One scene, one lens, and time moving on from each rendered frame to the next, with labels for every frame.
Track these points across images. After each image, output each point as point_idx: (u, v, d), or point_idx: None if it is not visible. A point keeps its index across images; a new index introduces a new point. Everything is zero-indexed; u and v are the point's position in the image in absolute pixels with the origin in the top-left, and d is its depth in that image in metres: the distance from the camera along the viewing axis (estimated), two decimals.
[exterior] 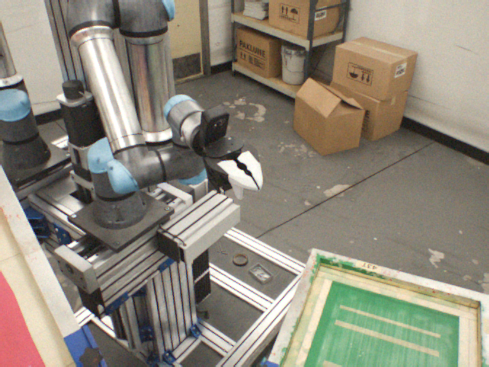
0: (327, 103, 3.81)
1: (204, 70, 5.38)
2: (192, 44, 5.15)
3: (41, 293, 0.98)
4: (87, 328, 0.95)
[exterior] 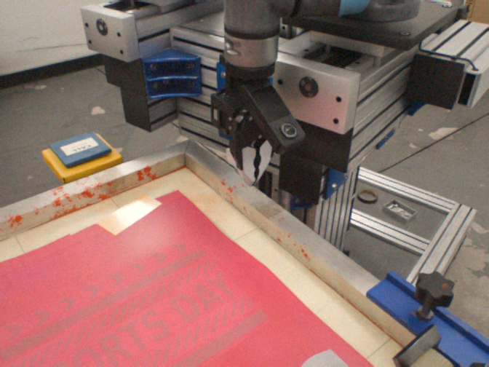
0: None
1: None
2: None
3: (306, 255, 0.68)
4: (396, 272, 0.61)
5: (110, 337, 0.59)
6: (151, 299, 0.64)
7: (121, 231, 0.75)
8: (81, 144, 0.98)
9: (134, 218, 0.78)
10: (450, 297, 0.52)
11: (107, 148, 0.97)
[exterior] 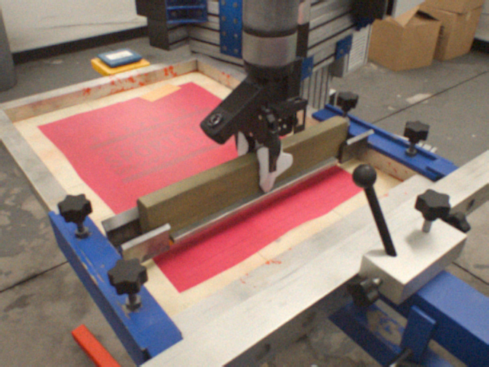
0: (404, 13, 3.61)
1: None
2: None
3: None
4: (330, 104, 0.98)
5: (154, 141, 0.96)
6: (178, 127, 1.01)
7: (155, 100, 1.13)
8: (120, 54, 1.34)
9: (164, 94, 1.15)
10: (354, 100, 0.89)
11: (139, 56, 1.33)
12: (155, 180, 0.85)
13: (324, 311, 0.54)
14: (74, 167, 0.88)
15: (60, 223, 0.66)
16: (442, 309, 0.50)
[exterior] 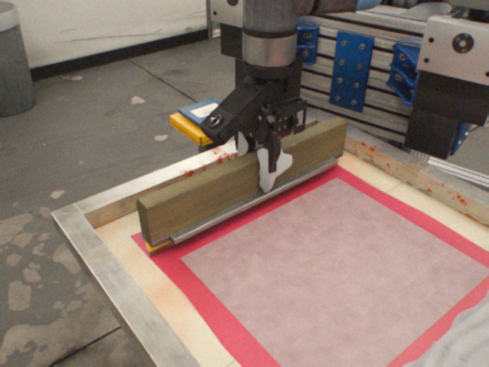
0: None
1: None
2: None
3: (463, 200, 0.75)
4: None
5: None
6: None
7: None
8: (208, 108, 1.04)
9: None
10: None
11: None
12: (343, 353, 0.55)
13: None
14: (209, 325, 0.58)
15: None
16: None
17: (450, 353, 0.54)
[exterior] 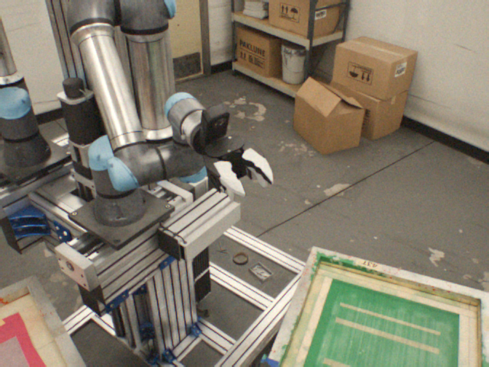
0: (327, 103, 3.82)
1: (204, 69, 5.39)
2: (192, 43, 5.15)
3: (66, 362, 1.26)
4: None
5: None
6: None
7: None
8: None
9: None
10: None
11: None
12: None
13: None
14: None
15: None
16: None
17: None
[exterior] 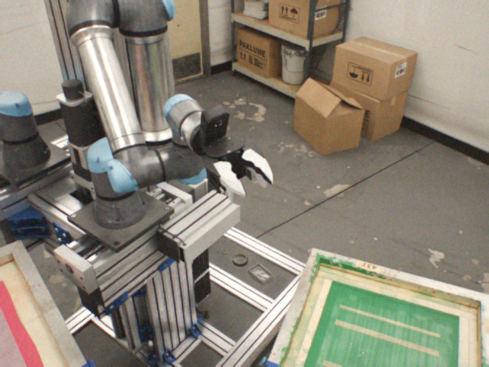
0: (327, 103, 3.81)
1: (204, 70, 5.38)
2: (192, 44, 5.15)
3: (56, 341, 1.19)
4: (92, 360, 1.13)
5: None
6: None
7: None
8: None
9: None
10: None
11: None
12: None
13: None
14: None
15: None
16: None
17: None
